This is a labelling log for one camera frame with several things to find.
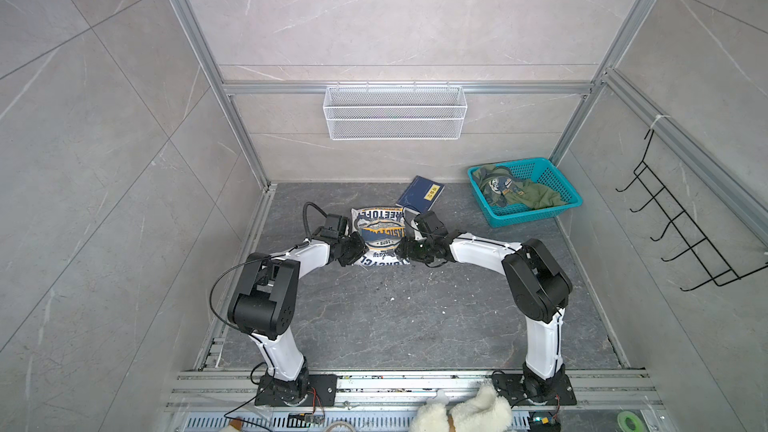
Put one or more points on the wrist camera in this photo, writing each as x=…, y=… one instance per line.
x=430, y=226
x=333, y=230

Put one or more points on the black wire hook rack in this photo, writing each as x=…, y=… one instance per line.
x=696, y=243

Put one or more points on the green tank top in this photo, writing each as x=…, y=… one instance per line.
x=501, y=188

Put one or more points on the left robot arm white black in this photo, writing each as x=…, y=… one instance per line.
x=263, y=303

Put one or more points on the aluminium mounting rail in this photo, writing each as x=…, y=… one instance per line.
x=388, y=401

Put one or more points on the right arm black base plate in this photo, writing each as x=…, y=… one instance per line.
x=527, y=388

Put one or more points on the navy blue book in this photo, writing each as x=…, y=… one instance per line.
x=420, y=195

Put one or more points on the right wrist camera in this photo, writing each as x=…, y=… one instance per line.
x=430, y=226

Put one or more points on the white fluffy plush toy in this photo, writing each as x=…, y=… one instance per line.
x=487, y=411

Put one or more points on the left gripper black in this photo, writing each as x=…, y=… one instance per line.
x=361, y=248

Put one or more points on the green tape roll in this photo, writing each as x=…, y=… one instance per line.
x=628, y=421

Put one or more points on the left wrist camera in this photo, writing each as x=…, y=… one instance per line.
x=333, y=230

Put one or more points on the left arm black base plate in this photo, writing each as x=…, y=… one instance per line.
x=318, y=387

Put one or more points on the teal plastic basket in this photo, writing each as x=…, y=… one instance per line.
x=539, y=170

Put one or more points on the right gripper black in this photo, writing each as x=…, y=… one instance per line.
x=406, y=250

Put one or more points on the white wire mesh shelf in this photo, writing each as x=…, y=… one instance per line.
x=358, y=113

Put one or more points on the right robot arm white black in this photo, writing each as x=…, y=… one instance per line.
x=540, y=290

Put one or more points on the white tank top navy trim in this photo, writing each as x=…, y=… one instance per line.
x=381, y=228

